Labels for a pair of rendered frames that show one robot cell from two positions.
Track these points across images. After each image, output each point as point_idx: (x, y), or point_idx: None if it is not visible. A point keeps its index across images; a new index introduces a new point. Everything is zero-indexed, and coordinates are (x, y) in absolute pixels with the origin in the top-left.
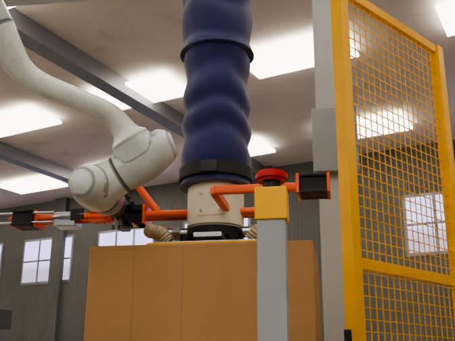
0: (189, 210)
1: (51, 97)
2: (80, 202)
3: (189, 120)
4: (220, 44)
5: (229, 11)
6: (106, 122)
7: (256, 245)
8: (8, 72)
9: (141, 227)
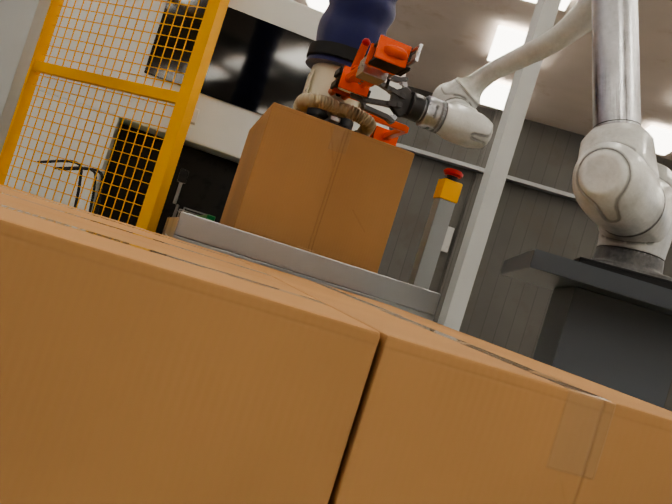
0: (353, 101)
1: (535, 62)
2: (472, 146)
3: (390, 17)
4: None
5: None
6: (491, 82)
7: (450, 218)
8: (574, 40)
9: (333, 87)
